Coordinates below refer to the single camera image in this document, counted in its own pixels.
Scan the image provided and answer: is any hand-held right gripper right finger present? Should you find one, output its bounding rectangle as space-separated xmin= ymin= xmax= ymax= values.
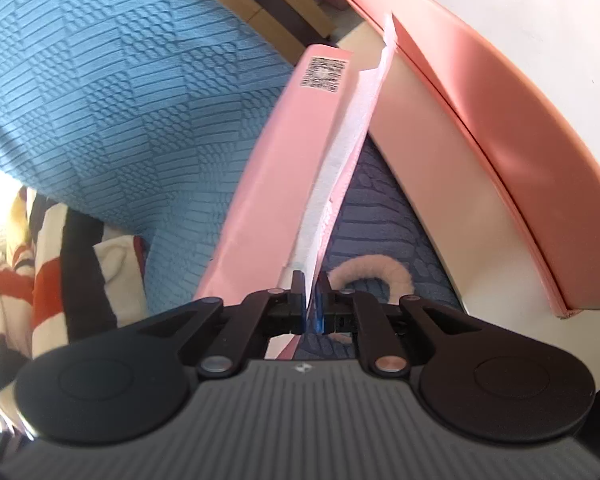
xmin=314 ymin=272 xmax=483 ymax=380

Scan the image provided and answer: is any blue textured blanket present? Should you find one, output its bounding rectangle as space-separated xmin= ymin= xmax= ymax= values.
xmin=0 ymin=0 xmax=462 ymax=361

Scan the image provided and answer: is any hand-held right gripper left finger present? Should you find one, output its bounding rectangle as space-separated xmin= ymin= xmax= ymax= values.
xmin=124 ymin=270 xmax=311 ymax=380

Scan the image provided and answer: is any pink cardboard box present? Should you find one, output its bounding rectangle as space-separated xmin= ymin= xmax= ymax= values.
xmin=195 ymin=44 xmax=355 ymax=361

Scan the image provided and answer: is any large pink storage box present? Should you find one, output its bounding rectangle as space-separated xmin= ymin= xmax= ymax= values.
xmin=315 ymin=0 xmax=600 ymax=319

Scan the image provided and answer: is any red black white striped blanket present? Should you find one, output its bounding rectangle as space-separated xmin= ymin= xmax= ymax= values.
xmin=0 ymin=185 xmax=149 ymax=436

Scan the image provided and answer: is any fluffy hair scrunchie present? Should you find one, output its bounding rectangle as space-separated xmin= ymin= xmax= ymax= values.
xmin=327 ymin=254 xmax=414 ymax=346

